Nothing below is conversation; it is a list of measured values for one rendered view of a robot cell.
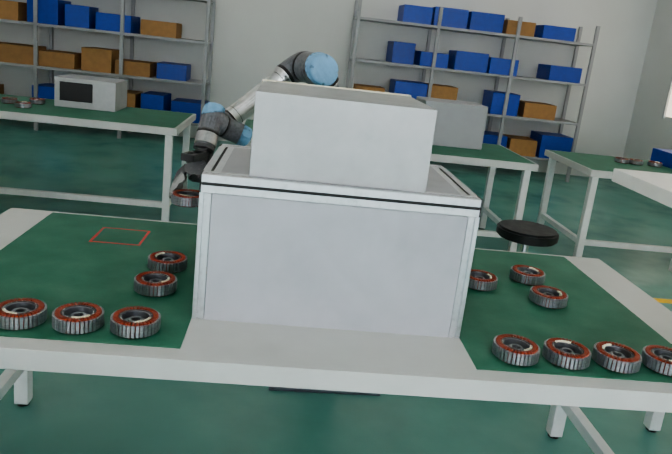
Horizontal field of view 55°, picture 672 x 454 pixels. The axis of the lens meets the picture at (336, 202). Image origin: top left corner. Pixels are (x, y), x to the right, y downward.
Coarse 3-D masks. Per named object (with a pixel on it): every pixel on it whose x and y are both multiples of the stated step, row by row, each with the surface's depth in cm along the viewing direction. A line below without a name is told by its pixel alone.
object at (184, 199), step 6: (174, 192) 207; (180, 192) 210; (186, 192) 211; (192, 192) 212; (198, 192) 211; (174, 198) 205; (180, 198) 203; (186, 198) 203; (192, 198) 204; (198, 198) 205; (174, 204) 206; (180, 204) 204; (186, 204) 204; (192, 204) 204
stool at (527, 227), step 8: (504, 224) 360; (512, 224) 362; (520, 224) 364; (528, 224) 366; (536, 224) 368; (504, 232) 352; (512, 232) 349; (520, 232) 347; (528, 232) 349; (536, 232) 351; (544, 232) 353; (552, 232) 354; (512, 240) 349; (520, 240) 345; (528, 240) 344; (536, 240) 343; (544, 240) 344; (552, 240) 347; (520, 248) 362
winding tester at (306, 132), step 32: (256, 96) 148; (288, 96) 148; (320, 96) 152; (352, 96) 163; (384, 96) 175; (256, 128) 150; (288, 128) 150; (320, 128) 151; (352, 128) 151; (384, 128) 152; (416, 128) 152; (256, 160) 152; (288, 160) 152; (320, 160) 152; (352, 160) 153; (384, 160) 153; (416, 160) 154
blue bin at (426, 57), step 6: (420, 54) 795; (426, 54) 794; (432, 54) 795; (438, 54) 796; (444, 54) 797; (414, 60) 825; (420, 60) 796; (426, 60) 796; (438, 60) 798; (444, 60) 799; (438, 66) 800; (444, 66) 801
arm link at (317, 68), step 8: (296, 56) 239; (304, 56) 235; (312, 56) 231; (320, 56) 230; (328, 56) 232; (296, 64) 237; (304, 64) 233; (312, 64) 229; (320, 64) 230; (328, 64) 232; (336, 64) 234; (296, 72) 238; (304, 72) 233; (312, 72) 230; (320, 72) 231; (328, 72) 232; (336, 72) 234; (304, 80) 237; (312, 80) 232; (320, 80) 231; (328, 80) 233; (336, 80) 237
